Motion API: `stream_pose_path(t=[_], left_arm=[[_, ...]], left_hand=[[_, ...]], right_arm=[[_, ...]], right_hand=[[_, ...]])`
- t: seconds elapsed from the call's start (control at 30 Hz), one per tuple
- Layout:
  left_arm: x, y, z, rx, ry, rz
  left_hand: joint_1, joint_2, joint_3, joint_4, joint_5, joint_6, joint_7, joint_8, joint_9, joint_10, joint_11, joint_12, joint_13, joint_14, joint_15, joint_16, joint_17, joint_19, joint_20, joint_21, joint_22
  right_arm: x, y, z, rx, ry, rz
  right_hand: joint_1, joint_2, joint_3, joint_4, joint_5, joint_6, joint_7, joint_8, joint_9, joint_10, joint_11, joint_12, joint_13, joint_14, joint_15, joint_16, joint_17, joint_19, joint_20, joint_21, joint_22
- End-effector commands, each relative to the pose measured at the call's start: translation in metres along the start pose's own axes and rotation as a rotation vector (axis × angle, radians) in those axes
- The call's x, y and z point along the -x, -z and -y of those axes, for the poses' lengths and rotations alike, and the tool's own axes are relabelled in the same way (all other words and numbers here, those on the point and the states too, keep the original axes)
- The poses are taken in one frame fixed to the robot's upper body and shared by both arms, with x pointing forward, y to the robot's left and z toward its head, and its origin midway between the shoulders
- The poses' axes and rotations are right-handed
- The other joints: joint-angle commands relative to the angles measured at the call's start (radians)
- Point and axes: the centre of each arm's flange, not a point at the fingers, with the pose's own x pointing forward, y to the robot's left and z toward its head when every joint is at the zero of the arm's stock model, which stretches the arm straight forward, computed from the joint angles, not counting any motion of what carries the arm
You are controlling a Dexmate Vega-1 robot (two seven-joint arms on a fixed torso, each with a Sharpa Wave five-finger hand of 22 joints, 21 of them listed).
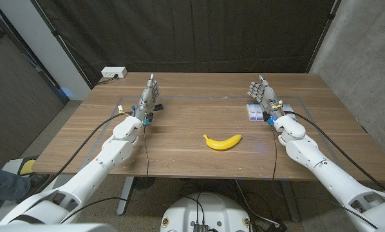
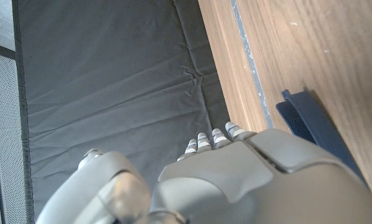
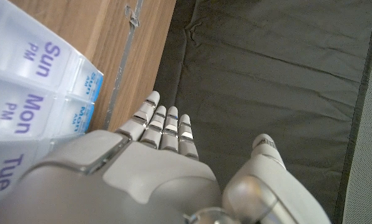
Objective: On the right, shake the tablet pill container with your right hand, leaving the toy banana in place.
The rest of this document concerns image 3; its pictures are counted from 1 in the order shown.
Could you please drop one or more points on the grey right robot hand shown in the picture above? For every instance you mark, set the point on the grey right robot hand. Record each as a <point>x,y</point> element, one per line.
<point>161,186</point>

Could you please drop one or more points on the clear weekly pill organizer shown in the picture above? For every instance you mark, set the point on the clear weekly pill organizer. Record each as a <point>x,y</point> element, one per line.
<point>24,81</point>

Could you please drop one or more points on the wooden table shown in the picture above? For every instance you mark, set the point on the wooden table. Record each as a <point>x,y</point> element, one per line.
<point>123,62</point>

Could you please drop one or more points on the black backdrop curtain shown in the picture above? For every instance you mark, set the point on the black backdrop curtain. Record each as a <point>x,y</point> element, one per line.
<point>267,77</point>

